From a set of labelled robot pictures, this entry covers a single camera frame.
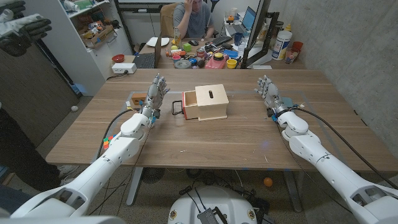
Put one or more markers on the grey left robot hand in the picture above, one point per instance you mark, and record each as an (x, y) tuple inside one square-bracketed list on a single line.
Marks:
[(154, 95)]

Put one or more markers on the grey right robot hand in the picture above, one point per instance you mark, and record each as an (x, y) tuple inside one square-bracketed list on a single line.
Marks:
[(272, 93)]

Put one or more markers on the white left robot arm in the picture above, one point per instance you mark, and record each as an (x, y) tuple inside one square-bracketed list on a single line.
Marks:
[(102, 165)]

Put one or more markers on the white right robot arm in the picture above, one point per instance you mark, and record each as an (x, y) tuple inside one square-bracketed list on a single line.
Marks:
[(326, 161)]

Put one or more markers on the teal sponge block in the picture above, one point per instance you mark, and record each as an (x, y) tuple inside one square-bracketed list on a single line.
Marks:
[(288, 101)]

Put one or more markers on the brown brick block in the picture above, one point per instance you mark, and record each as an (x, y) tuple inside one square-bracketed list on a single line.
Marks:
[(136, 99)]

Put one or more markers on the wooden office desk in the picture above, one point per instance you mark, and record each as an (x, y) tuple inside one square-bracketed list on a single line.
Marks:
[(166, 63)]

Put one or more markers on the black laptop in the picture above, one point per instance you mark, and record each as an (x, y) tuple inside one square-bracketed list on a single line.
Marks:
[(144, 60)]

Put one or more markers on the white power box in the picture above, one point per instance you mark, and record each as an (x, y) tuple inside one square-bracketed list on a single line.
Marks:
[(123, 68)]

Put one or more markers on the printed glass cup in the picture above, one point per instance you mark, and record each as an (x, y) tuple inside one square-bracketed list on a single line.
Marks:
[(291, 56)]

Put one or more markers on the white canister with blue label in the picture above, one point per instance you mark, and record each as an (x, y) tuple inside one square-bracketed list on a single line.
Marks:
[(281, 45)]

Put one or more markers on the yellow cup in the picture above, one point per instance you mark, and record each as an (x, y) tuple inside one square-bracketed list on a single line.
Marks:
[(231, 64)]

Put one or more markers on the red bowl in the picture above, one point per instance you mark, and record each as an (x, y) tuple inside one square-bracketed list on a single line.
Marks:
[(118, 58)]

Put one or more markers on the yellow lemon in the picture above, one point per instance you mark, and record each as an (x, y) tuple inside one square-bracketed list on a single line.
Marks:
[(174, 48)]

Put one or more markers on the white plate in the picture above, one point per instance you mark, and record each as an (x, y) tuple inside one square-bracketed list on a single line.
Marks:
[(157, 42)]

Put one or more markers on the red cup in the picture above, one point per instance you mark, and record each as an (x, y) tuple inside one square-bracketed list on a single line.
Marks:
[(298, 45)]

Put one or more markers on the blue flat container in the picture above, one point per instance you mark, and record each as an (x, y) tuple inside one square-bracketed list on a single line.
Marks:
[(230, 53)]

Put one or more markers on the green cube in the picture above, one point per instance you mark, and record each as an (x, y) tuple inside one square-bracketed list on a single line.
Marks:
[(186, 47)]

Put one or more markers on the light wooden slot box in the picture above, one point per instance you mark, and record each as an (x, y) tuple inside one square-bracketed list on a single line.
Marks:
[(214, 102)]

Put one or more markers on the clear drink bottle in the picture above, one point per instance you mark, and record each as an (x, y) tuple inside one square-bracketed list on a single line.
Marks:
[(177, 37)]

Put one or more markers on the red labelled tin can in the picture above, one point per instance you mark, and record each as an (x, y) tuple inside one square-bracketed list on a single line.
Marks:
[(201, 53)]

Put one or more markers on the blue mug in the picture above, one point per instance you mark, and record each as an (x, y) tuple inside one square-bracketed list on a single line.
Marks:
[(238, 39)]

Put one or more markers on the pink box with yellow button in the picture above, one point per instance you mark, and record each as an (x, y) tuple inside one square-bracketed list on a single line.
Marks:
[(214, 63)]

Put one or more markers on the black computer mouse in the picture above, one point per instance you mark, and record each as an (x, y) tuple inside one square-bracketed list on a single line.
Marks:
[(193, 42)]

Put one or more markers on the large black monitor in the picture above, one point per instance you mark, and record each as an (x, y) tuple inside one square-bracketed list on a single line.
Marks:
[(258, 28)]

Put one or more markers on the multicoloured puzzle cube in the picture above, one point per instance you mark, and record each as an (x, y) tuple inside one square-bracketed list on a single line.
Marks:
[(106, 143)]

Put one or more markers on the black keyboard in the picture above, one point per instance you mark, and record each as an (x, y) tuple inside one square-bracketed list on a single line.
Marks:
[(222, 40)]

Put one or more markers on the tan office chair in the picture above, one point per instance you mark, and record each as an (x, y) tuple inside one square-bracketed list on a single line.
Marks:
[(167, 20)]

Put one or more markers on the cardboard box of toys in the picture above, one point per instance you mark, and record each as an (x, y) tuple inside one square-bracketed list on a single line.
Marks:
[(101, 37)]

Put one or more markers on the laptop with blue screen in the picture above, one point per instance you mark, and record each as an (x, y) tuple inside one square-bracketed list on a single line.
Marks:
[(248, 18)]

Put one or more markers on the white shelf unit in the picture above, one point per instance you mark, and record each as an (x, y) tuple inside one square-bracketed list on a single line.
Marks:
[(81, 62)]

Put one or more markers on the dark round floor fan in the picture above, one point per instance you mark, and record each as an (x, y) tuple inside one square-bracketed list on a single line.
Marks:
[(153, 175)]

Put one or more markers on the white ball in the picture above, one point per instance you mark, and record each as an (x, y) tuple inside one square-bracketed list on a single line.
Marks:
[(74, 108)]

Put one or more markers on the seated person in grey shirt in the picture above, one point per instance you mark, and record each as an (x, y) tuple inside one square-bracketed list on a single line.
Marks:
[(196, 21)]

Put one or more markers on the orange ball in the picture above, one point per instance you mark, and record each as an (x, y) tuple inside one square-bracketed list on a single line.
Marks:
[(268, 182)]

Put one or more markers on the grey table leg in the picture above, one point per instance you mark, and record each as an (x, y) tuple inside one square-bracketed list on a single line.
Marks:
[(134, 186), (292, 189)]

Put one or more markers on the white sneaker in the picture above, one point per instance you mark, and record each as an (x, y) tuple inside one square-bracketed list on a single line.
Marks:
[(69, 174)]

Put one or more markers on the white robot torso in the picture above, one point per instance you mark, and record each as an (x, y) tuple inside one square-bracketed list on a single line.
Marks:
[(217, 199)]

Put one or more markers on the black module on torso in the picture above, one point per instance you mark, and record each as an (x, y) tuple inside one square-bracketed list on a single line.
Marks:
[(207, 217)]

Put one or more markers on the black glove with white tracker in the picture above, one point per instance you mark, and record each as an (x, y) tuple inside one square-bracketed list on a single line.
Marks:
[(29, 31)]

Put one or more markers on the operator dark trousers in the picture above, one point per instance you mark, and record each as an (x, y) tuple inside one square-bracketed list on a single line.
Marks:
[(18, 155)]

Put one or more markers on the white robot chest edge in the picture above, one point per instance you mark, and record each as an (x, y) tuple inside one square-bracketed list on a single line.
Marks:
[(62, 221)]

